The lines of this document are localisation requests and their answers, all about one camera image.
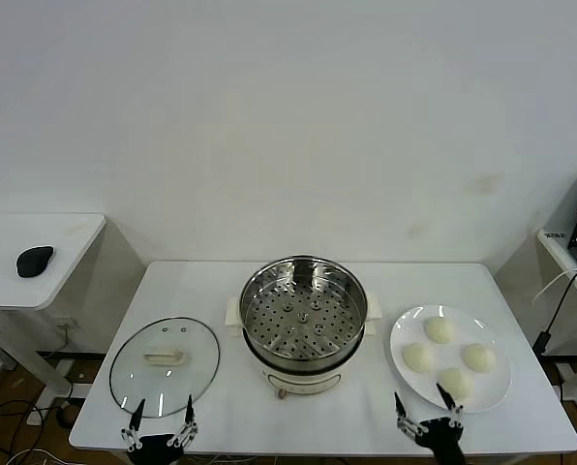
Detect black computer mouse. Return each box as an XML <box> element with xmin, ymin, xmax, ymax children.
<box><xmin>15</xmin><ymin>245</ymin><xmax>56</xmax><ymax>279</ymax></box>

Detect white round plate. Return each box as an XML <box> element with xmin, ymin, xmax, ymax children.
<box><xmin>389</xmin><ymin>303</ymin><xmax>513</xmax><ymax>414</ymax></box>

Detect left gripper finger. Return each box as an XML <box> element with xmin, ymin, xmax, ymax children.
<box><xmin>121</xmin><ymin>398</ymin><xmax>147</xmax><ymax>452</ymax></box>
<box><xmin>167</xmin><ymin>394</ymin><xmax>198</xmax><ymax>450</ymax></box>

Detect perforated steel steamer basket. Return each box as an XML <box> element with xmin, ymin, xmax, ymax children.
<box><xmin>224</xmin><ymin>255</ymin><xmax>384</xmax><ymax>362</ymax></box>

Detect white steamed baozi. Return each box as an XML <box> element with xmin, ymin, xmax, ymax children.
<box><xmin>436</xmin><ymin>367</ymin><xmax>475</xmax><ymax>401</ymax></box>
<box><xmin>461</xmin><ymin>342</ymin><xmax>498</xmax><ymax>374</ymax></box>
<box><xmin>424</xmin><ymin>316</ymin><xmax>458</xmax><ymax>346</ymax></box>
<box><xmin>402</xmin><ymin>342</ymin><xmax>437</xmax><ymax>374</ymax></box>

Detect cream electric cooker base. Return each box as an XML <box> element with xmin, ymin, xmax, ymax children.
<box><xmin>228</xmin><ymin>319</ymin><xmax>380</xmax><ymax>401</ymax></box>

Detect black power cable with adapter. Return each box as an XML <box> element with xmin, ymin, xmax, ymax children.
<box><xmin>532</xmin><ymin>268</ymin><xmax>577</xmax><ymax>357</ymax></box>

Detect black floor cable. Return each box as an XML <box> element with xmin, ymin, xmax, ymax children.
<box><xmin>0</xmin><ymin>397</ymin><xmax>52</xmax><ymax>430</ymax></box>

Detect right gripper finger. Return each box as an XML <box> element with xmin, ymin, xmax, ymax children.
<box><xmin>393</xmin><ymin>391</ymin><xmax>428</xmax><ymax>440</ymax></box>
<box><xmin>436</xmin><ymin>382</ymin><xmax>465</xmax><ymax>430</ymax></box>

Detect white side table with mouse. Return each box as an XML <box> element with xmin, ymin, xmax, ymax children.
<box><xmin>0</xmin><ymin>211</ymin><xmax>147</xmax><ymax>408</ymax></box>

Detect glass lid with cream handle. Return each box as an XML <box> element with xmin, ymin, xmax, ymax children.
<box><xmin>108</xmin><ymin>316</ymin><xmax>221</xmax><ymax>419</ymax></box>

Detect white side table with laptop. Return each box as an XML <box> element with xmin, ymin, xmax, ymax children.
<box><xmin>537</xmin><ymin>227</ymin><xmax>577</xmax><ymax>430</ymax></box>

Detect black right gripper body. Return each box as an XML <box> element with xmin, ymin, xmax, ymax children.
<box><xmin>413</xmin><ymin>416</ymin><xmax>467</xmax><ymax>465</ymax></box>

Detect white cable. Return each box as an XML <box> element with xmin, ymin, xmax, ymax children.
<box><xmin>531</xmin><ymin>267</ymin><xmax>577</xmax><ymax>306</ymax></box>

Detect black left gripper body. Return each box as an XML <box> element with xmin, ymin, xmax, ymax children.
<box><xmin>126</xmin><ymin>434</ymin><xmax>186</xmax><ymax>465</ymax></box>

